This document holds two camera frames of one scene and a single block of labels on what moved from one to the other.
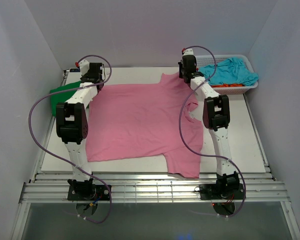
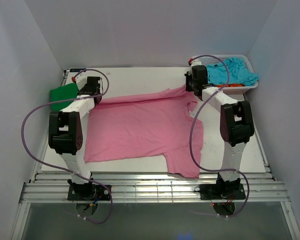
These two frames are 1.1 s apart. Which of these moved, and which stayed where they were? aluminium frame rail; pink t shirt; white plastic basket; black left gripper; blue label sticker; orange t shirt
Moved: black left gripper; pink t shirt
Stayed: white plastic basket; aluminium frame rail; blue label sticker; orange t shirt
